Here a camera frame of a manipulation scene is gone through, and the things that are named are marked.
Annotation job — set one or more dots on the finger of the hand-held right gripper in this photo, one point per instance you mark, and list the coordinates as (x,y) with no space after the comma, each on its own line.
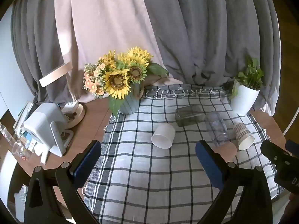
(273,151)

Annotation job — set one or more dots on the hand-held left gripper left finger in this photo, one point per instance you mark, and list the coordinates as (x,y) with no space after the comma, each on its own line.
(90,158)

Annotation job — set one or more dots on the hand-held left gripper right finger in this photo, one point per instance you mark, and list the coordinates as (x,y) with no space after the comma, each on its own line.
(208,163)

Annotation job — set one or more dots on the white cup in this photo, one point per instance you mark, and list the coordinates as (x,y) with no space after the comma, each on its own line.
(163,135)

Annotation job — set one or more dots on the clear plastic cup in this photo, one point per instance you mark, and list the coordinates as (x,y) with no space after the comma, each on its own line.
(217,130)

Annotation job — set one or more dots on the checked pattern paper cup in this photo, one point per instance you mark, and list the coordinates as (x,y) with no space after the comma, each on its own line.
(241,133)

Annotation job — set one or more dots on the dark clear rectangular box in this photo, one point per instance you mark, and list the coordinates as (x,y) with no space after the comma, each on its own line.
(189,116)

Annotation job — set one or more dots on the white power adapter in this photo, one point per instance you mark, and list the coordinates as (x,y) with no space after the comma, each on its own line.
(70,107)

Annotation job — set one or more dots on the checked tablecloth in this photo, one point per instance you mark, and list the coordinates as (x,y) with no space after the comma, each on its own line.
(149,168)

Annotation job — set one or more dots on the white countertop appliance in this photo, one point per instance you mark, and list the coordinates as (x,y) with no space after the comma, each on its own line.
(44,121)

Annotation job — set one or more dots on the potted green plant white pot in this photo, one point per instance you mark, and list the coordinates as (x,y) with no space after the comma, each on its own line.
(244,98)

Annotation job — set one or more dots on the blue-grey ribbed vase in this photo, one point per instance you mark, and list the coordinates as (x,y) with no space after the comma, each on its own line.
(130,105)

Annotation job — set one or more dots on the clear glass jar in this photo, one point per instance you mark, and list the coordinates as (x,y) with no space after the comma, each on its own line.
(18,148)

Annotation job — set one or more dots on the stack of books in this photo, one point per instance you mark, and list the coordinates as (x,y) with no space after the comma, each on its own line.
(23,116)

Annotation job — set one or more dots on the sunflower bouquet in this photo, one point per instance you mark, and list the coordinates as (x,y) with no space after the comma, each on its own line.
(116,81)

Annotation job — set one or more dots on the grey curtain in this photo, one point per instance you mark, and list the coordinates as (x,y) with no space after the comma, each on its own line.
(198,28)

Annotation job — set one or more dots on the pale pink curtain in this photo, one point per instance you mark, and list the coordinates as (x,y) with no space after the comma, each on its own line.
(105,16)

